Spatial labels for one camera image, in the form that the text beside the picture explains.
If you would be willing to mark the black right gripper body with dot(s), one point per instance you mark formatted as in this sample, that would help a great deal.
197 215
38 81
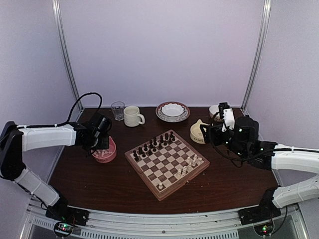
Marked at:
237 148

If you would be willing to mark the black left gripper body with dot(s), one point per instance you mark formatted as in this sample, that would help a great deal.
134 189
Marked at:
97 143

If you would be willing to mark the white chess knight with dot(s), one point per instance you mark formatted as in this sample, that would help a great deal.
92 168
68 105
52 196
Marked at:
194 160

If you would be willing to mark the white chess piece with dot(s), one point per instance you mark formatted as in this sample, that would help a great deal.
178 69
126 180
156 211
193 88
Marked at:
189 167

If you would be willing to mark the white chess queen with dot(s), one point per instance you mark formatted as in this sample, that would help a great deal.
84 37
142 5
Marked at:
178 175

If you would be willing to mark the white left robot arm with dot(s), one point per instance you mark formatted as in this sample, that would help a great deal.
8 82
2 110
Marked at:
16 139

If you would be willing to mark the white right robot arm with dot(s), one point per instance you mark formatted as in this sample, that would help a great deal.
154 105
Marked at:
274 156

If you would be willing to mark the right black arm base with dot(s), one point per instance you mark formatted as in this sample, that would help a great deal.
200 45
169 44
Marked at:
257 214

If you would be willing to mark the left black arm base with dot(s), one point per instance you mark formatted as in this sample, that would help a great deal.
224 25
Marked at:
70 215

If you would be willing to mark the white chess pieces pile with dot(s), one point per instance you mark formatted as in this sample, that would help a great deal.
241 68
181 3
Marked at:
102 153

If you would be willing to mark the wooden chess board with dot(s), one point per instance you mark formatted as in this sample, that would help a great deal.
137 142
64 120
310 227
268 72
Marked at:
162 165

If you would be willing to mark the pink cat-ear bowl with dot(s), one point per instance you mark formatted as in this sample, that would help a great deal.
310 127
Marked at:
112 149

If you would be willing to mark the clear drinking glass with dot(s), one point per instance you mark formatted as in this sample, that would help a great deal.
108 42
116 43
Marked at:
118 110

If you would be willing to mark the white floral small bowl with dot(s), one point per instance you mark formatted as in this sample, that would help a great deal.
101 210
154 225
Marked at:
215 111

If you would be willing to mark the cream ribbed mug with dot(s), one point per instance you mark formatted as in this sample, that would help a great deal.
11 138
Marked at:
132 116

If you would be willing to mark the yellow cat-ear bowl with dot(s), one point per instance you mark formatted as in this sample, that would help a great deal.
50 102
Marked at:
196 134

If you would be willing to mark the patterned brown rim plate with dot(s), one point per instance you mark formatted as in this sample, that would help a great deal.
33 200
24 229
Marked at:
179 118

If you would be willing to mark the white scalloped bowl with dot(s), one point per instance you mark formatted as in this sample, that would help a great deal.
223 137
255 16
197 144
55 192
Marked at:
172 109

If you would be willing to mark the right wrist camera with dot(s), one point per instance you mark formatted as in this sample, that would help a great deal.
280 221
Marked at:
226 114

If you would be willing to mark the front aluminium rail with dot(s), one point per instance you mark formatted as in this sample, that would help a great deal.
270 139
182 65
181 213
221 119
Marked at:
224 224

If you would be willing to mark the left aluminium frame post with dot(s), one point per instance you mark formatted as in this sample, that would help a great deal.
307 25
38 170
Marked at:
63 44

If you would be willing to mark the aluminium frame post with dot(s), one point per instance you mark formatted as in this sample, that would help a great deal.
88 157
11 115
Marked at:
63 44
264 25

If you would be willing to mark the right aluminium frame post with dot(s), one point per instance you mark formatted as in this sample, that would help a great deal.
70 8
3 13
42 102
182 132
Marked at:
264 25

